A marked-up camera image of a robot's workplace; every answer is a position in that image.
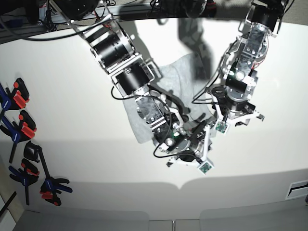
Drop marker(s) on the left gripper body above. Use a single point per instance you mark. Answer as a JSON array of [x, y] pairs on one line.
[[229, 110]]

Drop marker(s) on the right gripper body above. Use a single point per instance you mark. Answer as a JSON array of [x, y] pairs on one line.
[[190, 149]]

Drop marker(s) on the grey T-shirt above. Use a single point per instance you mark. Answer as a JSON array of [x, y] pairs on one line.
[[181, 80]]

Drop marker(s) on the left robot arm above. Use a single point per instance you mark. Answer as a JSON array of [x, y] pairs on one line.
[[250, 49]]

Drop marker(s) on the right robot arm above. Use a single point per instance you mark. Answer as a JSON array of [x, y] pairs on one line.
[[158, 117]]

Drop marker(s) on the blue red bar clamp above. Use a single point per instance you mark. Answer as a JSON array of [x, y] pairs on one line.
[[27, 175], [21, 132], [15, 99], [51, 187]]

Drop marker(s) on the black strip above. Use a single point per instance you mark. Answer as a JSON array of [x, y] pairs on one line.
[[6, 205]]

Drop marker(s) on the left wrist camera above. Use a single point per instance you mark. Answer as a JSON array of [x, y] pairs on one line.
[[221, 126]]

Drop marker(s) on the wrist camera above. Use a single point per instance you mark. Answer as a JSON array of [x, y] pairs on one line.
[[205, 167], [221, 126]]

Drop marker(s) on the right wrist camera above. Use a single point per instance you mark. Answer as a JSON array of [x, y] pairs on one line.
[[205, 167]]

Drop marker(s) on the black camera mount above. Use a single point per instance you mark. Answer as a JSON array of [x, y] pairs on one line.
[[194, 8]]

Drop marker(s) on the aluminium frame rail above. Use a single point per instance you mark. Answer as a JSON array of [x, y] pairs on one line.
[[26, 31]]

